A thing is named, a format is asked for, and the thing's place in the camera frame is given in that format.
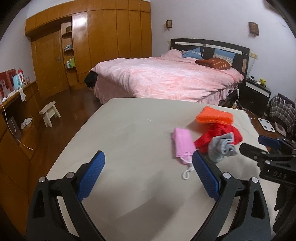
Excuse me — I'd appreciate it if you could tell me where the pink face mask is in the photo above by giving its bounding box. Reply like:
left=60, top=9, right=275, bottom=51
left=171, top=128, right=196, bottom=180

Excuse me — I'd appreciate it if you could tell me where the white bathroom scale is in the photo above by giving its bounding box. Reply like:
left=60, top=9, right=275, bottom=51
left=258, top=118, right=275, bottom=133

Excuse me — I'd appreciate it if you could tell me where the plaid bag on chair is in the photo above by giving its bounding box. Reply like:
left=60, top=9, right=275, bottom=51
left=269, top=93, right=295, bottom=133

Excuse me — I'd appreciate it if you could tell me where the grey rolled sock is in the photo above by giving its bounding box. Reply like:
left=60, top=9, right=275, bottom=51
left=208, top=133, right=237, bottom=163

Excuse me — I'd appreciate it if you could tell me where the black white nightstand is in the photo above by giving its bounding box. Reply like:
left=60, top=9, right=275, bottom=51
left=239, top=80, right=271, bottom=117

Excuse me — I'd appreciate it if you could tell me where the yellow plush toy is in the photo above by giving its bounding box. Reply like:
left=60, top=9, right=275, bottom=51
left=259, top=78, right=266, bottom=86

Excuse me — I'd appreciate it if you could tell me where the red cloth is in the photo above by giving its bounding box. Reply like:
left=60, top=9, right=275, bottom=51
left=194, top=123, right=243, bottom=154

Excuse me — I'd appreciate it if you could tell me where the orange knitted cloth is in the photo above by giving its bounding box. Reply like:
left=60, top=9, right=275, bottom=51
left=196, top=106, right=234, bottom=125

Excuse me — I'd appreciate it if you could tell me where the black wooden headboard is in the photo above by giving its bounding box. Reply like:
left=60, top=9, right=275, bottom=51
left=170, top=38, right=250, bottom=78

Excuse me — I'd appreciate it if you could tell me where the dark red patterned cushion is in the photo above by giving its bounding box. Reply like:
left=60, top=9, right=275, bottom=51
left=195, top=58, right=231, bottom=70

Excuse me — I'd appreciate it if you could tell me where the right blue pillow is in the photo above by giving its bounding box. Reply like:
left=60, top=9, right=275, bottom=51
left=213, top=49, right=235, bottom=65

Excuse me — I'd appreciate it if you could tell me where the blue pillow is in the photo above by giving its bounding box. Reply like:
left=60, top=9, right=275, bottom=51
left=213, top=49, right=235, bottom=65
left=182, top=47, right=203, bottom=59

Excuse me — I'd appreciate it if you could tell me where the white mask on sideboard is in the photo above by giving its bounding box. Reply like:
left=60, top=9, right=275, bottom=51
left=21, top=117, right=33, bottom=130

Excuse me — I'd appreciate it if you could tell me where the wooden sideboard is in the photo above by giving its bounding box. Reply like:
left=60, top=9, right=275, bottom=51
left=1, top=82, right=42, bottom=201

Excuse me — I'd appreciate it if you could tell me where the small white wooden stool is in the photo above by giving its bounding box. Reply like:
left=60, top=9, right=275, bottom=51
left=39, top=101, right=61, bottom=127

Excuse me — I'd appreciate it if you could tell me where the left blue pillow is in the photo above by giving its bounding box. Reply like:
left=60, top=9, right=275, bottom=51
left=182, top=47, right=203, bottom=59

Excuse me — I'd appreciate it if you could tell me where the bed with pink duvet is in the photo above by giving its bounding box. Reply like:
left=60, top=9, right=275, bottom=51
left=92, top=49, right=244, bottom=105

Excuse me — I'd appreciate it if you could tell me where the light blue electric kettle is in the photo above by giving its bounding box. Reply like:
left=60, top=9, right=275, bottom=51
left=13, top=72, right=24, bottom=90

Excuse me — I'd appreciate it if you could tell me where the black clothing at bed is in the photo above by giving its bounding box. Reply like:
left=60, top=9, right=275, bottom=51
left=84, top=71, right=98, bottom=89

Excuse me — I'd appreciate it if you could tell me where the wooden wardrobe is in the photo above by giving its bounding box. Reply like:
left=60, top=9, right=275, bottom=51
left=25, top=1, right=152, bottom=98

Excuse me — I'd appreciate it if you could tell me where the white cable on floor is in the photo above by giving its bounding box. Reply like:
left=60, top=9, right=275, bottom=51
left=232, top=87, right=256, bottom=120

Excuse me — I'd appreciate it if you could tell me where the right wall lamp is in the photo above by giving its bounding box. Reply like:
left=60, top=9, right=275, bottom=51
left=248, top=22, right=259, bottom=36

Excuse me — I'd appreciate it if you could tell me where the wall lamp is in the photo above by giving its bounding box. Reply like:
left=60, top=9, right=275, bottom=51
left=248, top=22, right=259, bottom=36
left=165, top=20, right=173, bottom=29

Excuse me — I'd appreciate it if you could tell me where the white charging cable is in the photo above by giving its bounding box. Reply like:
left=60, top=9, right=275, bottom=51
left=1, top=102, right=34, bottom=151

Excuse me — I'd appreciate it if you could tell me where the red photo frame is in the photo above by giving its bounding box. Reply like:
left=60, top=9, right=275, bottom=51
left=0, top=69, right=16, bottom=97

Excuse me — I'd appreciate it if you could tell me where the left wall lamp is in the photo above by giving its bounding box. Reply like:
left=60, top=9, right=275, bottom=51
left=165, top=20, right=173, bottom=29

